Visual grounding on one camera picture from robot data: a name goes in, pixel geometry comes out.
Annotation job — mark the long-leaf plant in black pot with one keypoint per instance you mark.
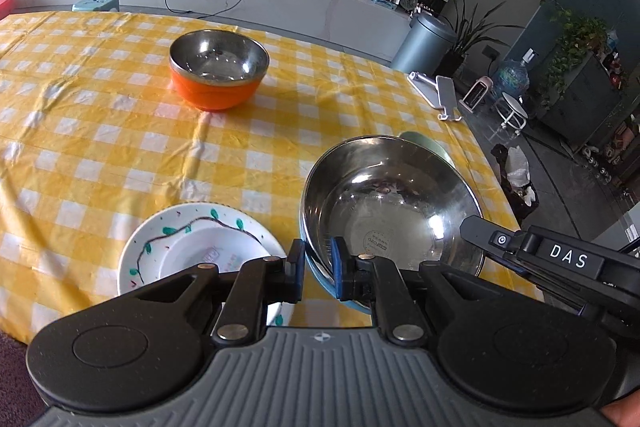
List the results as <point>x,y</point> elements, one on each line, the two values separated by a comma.
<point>472,34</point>

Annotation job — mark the white plate with painted vine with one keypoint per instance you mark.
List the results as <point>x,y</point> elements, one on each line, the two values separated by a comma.
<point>145,257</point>

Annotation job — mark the blue steel-lined bowl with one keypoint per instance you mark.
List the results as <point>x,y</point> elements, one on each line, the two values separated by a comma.
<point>395,202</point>

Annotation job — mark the white marble television cabinet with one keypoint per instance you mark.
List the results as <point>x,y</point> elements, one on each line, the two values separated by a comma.
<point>290,7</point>

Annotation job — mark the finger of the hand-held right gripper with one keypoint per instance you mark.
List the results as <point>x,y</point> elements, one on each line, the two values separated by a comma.
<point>495,239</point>

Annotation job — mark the blue-grey pedal bin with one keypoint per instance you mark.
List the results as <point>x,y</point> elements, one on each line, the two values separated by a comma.
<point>425,44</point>

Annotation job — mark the smartphone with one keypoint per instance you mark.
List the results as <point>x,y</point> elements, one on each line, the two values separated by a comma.
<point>446,94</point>

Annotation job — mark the light blue plastic stool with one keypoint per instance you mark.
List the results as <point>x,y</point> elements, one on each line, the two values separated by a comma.
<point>95,2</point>

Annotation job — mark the white round stool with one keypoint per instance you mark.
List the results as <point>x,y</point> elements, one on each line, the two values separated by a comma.
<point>512,107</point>

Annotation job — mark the green ceramic bowl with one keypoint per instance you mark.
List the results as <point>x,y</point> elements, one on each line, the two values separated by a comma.
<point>425,140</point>

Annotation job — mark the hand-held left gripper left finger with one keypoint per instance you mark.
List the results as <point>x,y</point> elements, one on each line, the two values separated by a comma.
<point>295,272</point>

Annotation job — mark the red box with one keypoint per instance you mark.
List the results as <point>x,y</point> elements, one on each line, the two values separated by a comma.
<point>4,4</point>

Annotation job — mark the grey cabinet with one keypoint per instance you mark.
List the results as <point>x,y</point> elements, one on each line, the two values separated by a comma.
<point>590,107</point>

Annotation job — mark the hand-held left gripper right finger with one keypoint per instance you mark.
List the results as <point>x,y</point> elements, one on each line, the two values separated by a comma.
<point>341,269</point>

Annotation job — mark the yellow checked tablecloth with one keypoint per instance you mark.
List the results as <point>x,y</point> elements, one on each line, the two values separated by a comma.
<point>100,132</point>

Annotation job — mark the white phone stand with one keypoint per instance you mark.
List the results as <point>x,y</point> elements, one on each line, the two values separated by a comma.
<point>422,82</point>

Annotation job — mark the trailing pothos plant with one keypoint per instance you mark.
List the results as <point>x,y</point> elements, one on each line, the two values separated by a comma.
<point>575,42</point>

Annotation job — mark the small pink heater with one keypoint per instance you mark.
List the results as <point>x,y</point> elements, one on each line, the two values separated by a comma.
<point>476,94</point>

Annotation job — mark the orange steel-lined bowl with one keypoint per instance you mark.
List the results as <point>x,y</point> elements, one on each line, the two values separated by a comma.
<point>220,89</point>

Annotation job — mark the water jug with pump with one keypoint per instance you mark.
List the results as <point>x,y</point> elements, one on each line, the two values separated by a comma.
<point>512,79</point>

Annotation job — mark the purple fluffy garment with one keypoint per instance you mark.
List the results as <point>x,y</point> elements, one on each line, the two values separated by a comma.
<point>17,372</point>

